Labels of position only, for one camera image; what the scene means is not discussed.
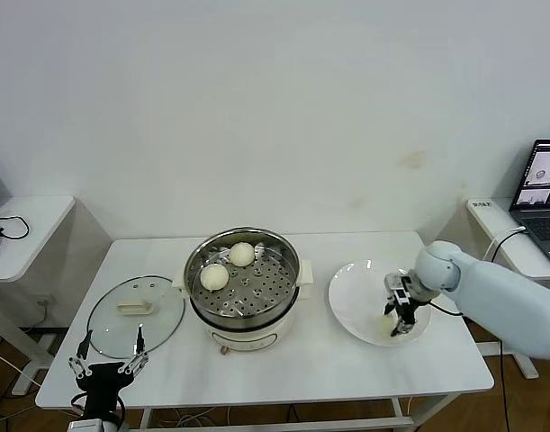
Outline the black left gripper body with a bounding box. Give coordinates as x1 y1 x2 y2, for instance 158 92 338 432
75 362 137 419

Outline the black looped desk cable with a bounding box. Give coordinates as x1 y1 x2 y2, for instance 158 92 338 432
0 215 32 240

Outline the white table leg frame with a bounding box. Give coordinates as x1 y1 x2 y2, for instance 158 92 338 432
139 395 455 432

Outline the perforated steel steamer basket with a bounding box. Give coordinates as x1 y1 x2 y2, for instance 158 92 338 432
184 228 302 326

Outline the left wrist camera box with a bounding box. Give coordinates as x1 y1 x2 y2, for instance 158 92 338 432
67 418 105 432

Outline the grey laptop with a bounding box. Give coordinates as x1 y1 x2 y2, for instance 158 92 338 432
508 139 550 270

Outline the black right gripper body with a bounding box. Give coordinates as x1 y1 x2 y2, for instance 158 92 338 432
402 272 432 317

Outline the white side desk with sticker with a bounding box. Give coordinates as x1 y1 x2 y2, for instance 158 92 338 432
463 197 550 382

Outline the white cable bundle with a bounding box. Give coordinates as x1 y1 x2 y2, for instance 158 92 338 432
155 404 226 428

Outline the cream electric cooking pot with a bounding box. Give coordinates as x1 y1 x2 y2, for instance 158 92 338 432
173 258 314 356

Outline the white steamed baozi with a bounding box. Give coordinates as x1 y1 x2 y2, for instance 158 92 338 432
374 314 401 339
199 264 230 292
229 242 255 267

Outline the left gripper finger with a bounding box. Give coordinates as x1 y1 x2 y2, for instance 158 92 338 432
117 322 150 377
67 330 94 383

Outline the white desk cable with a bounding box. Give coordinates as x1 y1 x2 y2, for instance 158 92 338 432
483 228 527 263

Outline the white floor cable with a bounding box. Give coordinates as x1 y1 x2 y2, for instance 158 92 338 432
0 348 44 389

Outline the round white plate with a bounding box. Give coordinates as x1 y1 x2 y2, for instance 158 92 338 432
327 259 433 347

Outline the round glass pot lid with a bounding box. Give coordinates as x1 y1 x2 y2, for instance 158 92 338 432
86 275 187 360

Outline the black cable with adapter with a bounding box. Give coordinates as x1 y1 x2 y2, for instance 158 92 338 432
485 229 530 432

